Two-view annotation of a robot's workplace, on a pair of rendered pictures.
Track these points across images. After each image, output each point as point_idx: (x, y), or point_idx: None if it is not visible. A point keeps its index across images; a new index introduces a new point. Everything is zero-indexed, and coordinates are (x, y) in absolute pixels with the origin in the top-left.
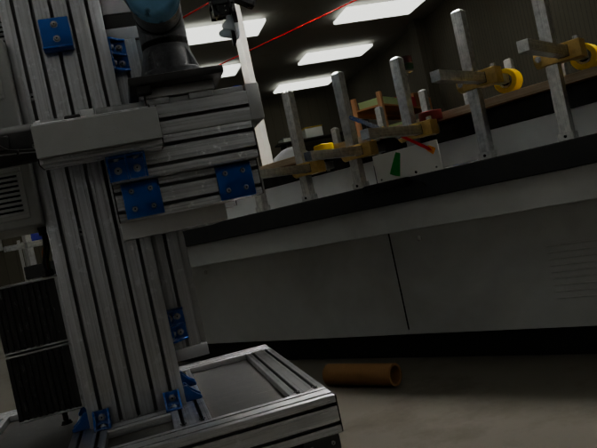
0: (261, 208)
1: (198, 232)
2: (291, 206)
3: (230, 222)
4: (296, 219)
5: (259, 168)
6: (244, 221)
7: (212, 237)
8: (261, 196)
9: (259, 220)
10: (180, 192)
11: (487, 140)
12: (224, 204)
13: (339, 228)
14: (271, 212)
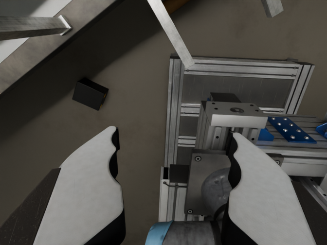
0: (70, 29)
1: (8, 90)
2: (117, 1)
3: (42, 61)
4: (122, 0)
5: (30, 17)
6: (59, 48)
7: (27, 77)
8: (61, 26)
9: (78, 34)
10: None
11: None
12: (321, 119)
13: None
14: (91, 22)
